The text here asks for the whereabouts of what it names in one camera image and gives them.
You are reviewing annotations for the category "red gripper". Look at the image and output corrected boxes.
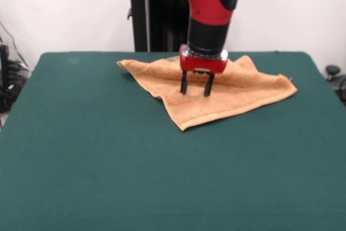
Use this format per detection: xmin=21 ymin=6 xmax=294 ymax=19
xmin=179 ymin=44 xmax=229 ymax=97

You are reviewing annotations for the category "orange terry towel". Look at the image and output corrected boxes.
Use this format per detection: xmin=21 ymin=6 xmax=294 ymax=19
xmin=116 ymin=55 xmax=298 ymax=132

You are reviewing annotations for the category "black office chair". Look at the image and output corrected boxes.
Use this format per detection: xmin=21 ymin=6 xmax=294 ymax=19
xmin=325 ymin=64 xmax=346 ymax=99

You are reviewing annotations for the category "dark green table cloth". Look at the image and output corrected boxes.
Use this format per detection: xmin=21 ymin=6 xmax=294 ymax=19
xmin=0 ymin=51 xmax=346 ymax=231

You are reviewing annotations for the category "black equipment box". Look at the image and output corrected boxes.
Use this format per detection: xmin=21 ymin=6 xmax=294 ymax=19
xmin=0 ymin=43 xmax=21 ymax=113

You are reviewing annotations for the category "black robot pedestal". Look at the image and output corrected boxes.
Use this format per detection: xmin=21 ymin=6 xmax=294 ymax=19
xmin=118 ymin=0 xmax=192 ymax=52

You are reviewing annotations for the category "grey cable bundle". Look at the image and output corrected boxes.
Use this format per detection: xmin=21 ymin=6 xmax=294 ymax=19
xmin=0 ymin=19 xmax=31 ymax=72

